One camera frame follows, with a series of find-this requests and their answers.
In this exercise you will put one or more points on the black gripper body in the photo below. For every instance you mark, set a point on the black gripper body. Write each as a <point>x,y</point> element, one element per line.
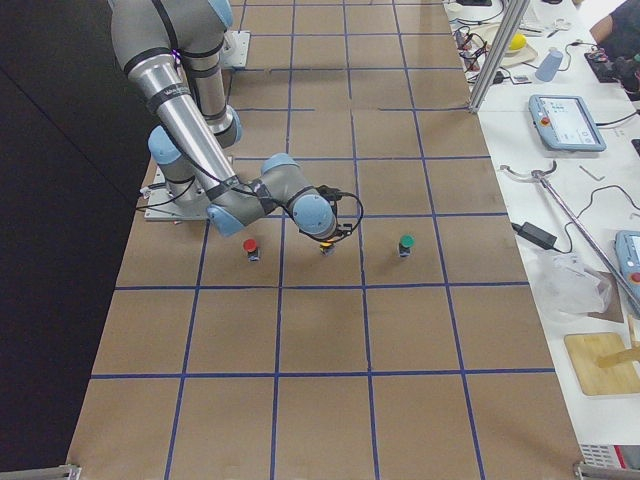
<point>326,241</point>

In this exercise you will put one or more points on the yellow push button switch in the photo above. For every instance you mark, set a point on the yellow push button switch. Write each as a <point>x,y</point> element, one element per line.
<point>327,248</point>

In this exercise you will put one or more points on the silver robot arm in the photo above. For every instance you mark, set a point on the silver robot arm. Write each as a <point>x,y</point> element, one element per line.
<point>170,50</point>

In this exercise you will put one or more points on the black power adapter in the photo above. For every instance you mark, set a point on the black power adapter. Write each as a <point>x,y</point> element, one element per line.
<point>535,235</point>

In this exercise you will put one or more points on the metal reacher tool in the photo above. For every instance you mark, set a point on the metal reacher tool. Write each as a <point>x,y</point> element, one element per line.
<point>542,177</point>

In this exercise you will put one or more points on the clear plastic bag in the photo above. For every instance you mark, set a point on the clear plastic bag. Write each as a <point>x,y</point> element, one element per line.
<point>569,293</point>

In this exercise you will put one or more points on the blue teach pendant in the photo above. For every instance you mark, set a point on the blue teach pendant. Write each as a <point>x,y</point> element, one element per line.
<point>564,124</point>
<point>627,252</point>

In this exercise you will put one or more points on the beige tray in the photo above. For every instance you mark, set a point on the beige tray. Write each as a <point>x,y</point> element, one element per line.
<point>486,37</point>

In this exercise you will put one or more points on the yellow lemon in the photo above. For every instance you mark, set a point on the yellow lemon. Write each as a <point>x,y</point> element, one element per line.
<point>517,43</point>

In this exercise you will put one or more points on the translucent blue cup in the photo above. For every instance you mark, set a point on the translucent blue cup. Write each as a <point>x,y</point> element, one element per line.
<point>549,66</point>

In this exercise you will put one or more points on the wooden cutting board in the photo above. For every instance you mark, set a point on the wooden cutting board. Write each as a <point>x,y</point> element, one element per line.
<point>603,364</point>

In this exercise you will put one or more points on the person at desk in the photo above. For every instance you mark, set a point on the person at desk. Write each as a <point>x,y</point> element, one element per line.
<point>618,35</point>

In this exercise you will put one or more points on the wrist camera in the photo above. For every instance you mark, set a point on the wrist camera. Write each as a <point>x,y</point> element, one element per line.
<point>331,194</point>

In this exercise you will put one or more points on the green push button switch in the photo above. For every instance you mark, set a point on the green push button switch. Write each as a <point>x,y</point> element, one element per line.
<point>405,245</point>

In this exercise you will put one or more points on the red push button switch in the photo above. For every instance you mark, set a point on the red push button switch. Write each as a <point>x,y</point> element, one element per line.
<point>252,250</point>

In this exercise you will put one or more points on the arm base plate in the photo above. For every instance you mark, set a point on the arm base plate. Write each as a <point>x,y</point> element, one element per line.
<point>179,196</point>
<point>235,48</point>

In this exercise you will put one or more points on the aluminium frame post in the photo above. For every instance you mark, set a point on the aluminium frame post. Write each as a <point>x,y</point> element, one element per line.
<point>514,11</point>

